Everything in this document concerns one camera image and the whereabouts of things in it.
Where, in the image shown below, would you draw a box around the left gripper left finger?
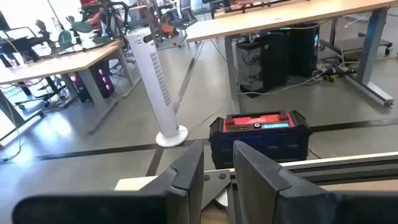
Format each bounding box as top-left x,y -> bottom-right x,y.
12,139 -> 205,224

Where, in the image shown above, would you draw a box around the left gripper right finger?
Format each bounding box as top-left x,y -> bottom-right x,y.
233,139 -> 398,224

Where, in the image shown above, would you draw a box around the red black power station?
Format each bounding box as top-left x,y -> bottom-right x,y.
208,110 -> 313,170

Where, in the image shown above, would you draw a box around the black computer pink lights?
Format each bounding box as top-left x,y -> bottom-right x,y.
67,71 -> 94,103
92,62 -> 115,100

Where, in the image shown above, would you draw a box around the white tower fan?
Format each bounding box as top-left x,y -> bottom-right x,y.
126,27 -> 189,148

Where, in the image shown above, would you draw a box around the glass sided computer tower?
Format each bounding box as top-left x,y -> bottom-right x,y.
236,32 -> 289,94

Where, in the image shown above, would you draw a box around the black computer tower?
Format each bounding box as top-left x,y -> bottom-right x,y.
287,23 -> 320,78

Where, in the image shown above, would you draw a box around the wooden desk grey legs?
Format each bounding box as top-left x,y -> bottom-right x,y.
0,39 -> 142,147
185,0 -> 398,108

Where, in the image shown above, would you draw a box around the black wheeled chair base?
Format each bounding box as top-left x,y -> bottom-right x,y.
320,30 -> 393,57

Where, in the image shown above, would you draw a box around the grey office chair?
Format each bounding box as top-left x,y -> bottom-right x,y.
167,0 -> 199,47

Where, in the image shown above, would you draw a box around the white floor cable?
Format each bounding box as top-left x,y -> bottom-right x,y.
186,99 -> 226,133

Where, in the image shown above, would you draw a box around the floor cable bundle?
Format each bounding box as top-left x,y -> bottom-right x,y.
315,57 -> 358,83

